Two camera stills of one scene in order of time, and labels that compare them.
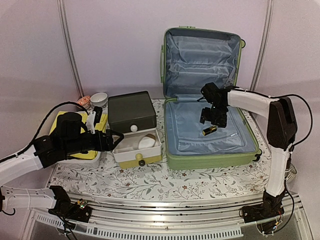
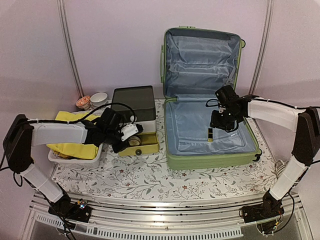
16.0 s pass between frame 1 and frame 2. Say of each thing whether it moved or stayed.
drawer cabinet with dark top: moved
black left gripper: moved
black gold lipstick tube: moved
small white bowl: stayed
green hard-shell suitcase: stayed
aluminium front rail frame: stayed
